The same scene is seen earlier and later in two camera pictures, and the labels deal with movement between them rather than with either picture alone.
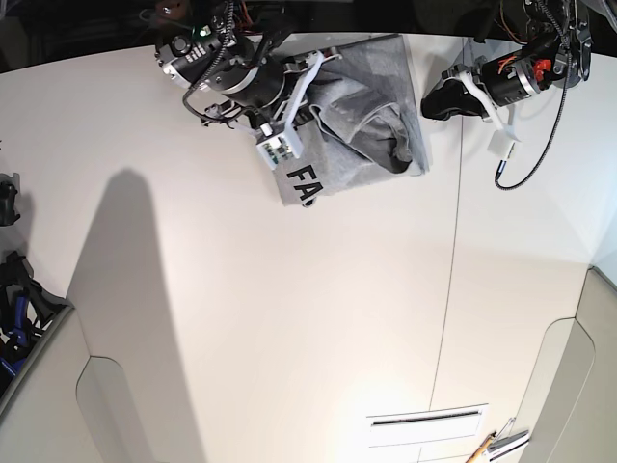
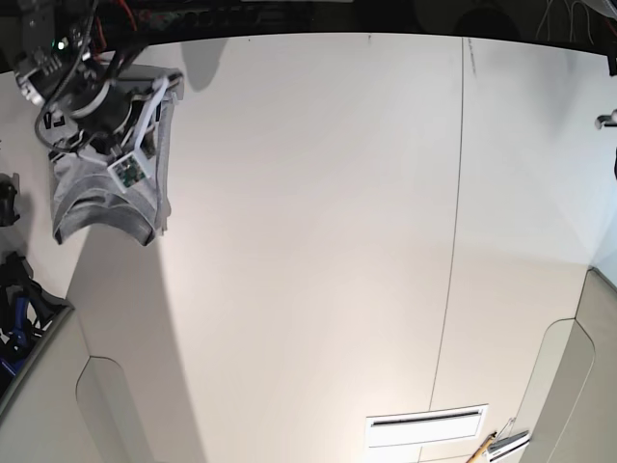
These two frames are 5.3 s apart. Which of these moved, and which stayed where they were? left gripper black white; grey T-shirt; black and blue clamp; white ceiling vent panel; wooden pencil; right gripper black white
Moved: left gripper black white; grey T-shirt; right gripper black white
Stayed: wooden pencil; white ceiling vent panel; black and blue clamp
